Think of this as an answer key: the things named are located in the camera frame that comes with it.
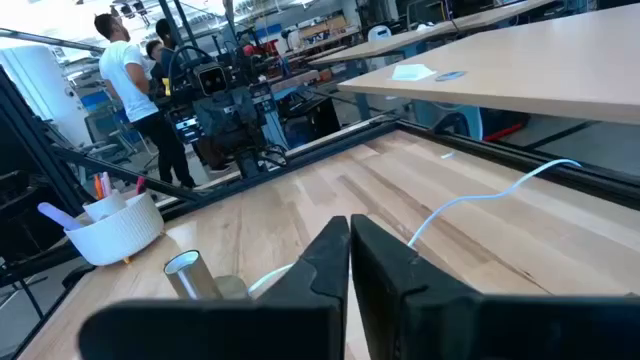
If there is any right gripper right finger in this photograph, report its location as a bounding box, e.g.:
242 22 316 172
349 213 640 360

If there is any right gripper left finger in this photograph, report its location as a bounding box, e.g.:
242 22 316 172
78 215 351 360

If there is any metal lamp base socket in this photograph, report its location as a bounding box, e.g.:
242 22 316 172
163 249 250 301

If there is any person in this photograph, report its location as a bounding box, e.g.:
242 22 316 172
93 13 197 190
153 18 187 81
144 39 167 99

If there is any grey office chair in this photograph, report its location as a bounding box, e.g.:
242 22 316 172
82 107 151 171

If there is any white paper cup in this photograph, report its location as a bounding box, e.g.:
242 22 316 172
82 189 129 222

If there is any white ribbed bowl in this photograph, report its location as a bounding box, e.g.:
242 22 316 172
64 191 165 267

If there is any long wooden workbench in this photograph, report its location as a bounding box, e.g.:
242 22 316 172
307 0 557 67

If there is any white paper sheet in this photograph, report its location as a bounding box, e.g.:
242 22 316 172
391 63 438 83

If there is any large white tank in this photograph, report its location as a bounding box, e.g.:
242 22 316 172
0 44 94 148

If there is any red bar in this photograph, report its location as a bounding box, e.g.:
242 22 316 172
483 122 529 144

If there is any light wooden table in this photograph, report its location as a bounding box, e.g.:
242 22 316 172
337 2 640 126

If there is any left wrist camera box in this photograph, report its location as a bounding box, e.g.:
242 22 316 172
192 62 232 96

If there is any white lamp power cable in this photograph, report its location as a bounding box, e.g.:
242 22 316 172
247 158 584 297

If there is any black table frame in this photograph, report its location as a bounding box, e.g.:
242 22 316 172
0 64 640 360

